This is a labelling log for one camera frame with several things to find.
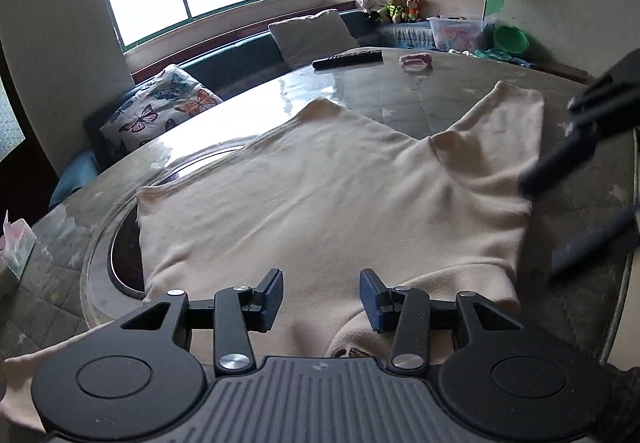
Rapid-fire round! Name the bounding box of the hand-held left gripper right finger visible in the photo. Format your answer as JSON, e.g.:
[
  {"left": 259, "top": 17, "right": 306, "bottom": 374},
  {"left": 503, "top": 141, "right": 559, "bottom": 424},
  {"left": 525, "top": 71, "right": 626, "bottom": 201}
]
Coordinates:
[{"left": 359, "top": 268, "right": 521, "bottom": 372}]

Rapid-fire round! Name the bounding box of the tissue box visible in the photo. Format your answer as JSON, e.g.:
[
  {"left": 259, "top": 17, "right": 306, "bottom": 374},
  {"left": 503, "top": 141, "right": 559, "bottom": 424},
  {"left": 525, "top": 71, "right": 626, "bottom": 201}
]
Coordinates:
[{"left": 0, "top": 210, "right": 38, "bottom": 296}]

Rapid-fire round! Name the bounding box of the black remote control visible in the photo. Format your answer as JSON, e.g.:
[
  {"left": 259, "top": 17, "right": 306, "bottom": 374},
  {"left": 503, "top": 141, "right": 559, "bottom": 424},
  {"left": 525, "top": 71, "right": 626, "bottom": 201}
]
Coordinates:
[{"left": 312, "top": 49, "right": 384, "bottom": 70}]

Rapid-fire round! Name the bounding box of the grey pillow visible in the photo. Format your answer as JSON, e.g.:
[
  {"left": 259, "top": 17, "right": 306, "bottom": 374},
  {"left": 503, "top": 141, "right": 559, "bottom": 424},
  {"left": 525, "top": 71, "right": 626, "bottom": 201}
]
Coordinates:
[{"left": 268, "top": 9, "right": 361, "bottom": 66}]

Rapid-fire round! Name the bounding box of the butterfly print pillow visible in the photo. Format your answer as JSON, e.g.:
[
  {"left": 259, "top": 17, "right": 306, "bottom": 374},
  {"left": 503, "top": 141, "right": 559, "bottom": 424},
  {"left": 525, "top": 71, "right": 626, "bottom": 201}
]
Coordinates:
[{"left": 99, "top": 64, "right": 224, "bottom": 158}]

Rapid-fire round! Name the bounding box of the yellow plush toy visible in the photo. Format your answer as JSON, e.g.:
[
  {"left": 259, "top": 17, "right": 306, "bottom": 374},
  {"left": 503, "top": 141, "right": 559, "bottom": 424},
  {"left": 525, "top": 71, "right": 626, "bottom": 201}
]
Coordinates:
[{"left": 382, "top": 0, "right": 408, "bottom": 22}]

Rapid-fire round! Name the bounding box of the blue sofa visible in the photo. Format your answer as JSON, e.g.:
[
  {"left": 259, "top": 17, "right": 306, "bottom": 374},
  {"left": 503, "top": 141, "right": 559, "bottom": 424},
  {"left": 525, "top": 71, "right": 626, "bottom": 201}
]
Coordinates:
[{"left": 47, "top": 10, "right": 386, "bottom": 210}]

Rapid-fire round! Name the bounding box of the green plastic bowl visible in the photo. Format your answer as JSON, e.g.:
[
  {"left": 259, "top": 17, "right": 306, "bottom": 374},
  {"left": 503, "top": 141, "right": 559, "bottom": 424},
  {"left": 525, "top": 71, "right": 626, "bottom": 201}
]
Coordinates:
[{"left": 492, "top": 24, "right": 530, "bottom": 54}]

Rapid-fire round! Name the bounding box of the round black induction cooktop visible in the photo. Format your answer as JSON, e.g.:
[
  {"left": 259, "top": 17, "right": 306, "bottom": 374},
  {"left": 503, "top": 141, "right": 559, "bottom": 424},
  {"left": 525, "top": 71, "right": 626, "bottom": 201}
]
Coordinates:
[{"left": 107, "top": 148, "right": 241, "bottom": 298}]

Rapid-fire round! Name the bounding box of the small pink cloth item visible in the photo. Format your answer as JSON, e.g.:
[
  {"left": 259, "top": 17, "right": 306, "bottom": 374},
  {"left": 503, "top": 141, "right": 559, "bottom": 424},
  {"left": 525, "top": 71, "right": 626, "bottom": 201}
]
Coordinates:
[{"left": 399, "top": 53, "right": 432, "bottom": 72}]

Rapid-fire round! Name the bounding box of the cream shirt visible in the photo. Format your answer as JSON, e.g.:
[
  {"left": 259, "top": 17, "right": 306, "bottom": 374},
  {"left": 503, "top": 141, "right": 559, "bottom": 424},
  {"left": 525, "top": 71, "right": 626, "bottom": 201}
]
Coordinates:
[{"left": 0, "top": 82, "right": 546, "bottom": 429}]

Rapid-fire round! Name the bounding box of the clear plastic storage bin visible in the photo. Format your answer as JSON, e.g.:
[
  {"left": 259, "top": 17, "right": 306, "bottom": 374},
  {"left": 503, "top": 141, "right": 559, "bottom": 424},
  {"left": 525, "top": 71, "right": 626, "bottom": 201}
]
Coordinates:
[{"left": 427, "top": 16, "right": 488, "bottom": 51}]

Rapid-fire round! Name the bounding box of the blue patterned cushion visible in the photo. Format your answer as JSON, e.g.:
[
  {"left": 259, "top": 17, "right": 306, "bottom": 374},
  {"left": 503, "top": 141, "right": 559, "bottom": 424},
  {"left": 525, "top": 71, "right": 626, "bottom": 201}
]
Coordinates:
[{"left": 375, "top": 20, "right": 436, "bottom": 48}]

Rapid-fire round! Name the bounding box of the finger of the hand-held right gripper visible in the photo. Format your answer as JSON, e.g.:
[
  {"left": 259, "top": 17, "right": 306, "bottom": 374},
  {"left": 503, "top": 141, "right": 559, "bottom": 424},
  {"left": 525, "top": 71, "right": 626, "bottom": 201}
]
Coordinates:
[
  {"left": 517, "top": 137, "right": 600, "bottom": 198},
  {"left": 550, "top": 205, "right": 640, "bottom": 279}
]

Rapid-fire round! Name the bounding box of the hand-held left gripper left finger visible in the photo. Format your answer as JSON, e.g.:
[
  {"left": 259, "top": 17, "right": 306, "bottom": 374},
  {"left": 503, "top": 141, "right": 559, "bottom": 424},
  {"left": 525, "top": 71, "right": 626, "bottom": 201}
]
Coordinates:
[{"left": 120, "top": 268, "right": 285, "bottom": 374}]

